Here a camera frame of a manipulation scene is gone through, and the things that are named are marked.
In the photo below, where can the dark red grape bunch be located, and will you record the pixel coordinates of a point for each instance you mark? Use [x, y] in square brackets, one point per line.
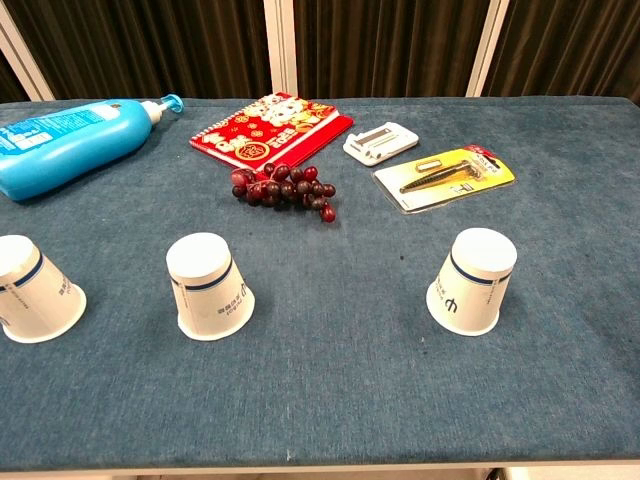
[290, 190]

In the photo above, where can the white window frame post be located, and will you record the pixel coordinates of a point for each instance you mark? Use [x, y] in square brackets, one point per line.
[25, 55]
[281, 45]
[485, 47]

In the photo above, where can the dark brown curtain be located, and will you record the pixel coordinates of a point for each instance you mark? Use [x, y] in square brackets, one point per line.
[150, 45]

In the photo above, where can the blue table cloth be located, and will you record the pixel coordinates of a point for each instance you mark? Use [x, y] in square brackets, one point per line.
[320, 390]

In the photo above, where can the red decorated envelope pack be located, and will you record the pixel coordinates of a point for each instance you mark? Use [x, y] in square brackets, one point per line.
[265, 132]

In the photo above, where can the white paper cup blue stripe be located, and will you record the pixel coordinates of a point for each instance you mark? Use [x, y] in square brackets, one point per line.
[210, 295]
[472, 290]
[30, 300]

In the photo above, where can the white plastic holder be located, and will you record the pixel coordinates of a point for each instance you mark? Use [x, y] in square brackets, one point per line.
[380, 142]

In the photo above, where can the blue pump lotion bottle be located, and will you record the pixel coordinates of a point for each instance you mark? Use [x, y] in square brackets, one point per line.
[70, 142]

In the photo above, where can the yellow carded razor package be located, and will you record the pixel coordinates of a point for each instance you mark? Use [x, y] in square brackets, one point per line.
[445, 177]

